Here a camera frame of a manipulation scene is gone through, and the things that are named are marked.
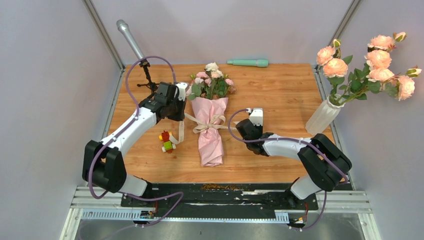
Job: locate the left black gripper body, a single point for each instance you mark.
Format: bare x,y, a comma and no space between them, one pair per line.
176,107

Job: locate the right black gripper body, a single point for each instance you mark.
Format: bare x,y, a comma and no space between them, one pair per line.
260,128

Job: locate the cream printed ribbon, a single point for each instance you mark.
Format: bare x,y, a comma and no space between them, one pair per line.
217,122

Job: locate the pink flower bouquet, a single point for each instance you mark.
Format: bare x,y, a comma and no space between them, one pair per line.
208,96

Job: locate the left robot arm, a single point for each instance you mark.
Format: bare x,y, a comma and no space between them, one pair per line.
103,163

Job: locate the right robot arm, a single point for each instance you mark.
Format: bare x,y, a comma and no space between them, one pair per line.
326,165

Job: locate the toy brick car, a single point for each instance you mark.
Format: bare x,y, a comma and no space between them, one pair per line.
167,144

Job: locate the silver microphone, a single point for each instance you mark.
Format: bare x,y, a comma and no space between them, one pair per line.
124,29

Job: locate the peach artificial roses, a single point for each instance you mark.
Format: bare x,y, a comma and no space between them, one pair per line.
375,76

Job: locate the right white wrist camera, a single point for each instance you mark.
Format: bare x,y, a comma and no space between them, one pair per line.
256,117

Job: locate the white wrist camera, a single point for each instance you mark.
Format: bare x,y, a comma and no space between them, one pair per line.
182,88
256,117

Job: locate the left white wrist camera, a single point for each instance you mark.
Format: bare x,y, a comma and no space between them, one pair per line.
182,88

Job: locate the teal cylindrical handle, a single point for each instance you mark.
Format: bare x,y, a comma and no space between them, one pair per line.
260,63

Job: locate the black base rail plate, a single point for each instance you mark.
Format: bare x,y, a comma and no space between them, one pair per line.
270,195

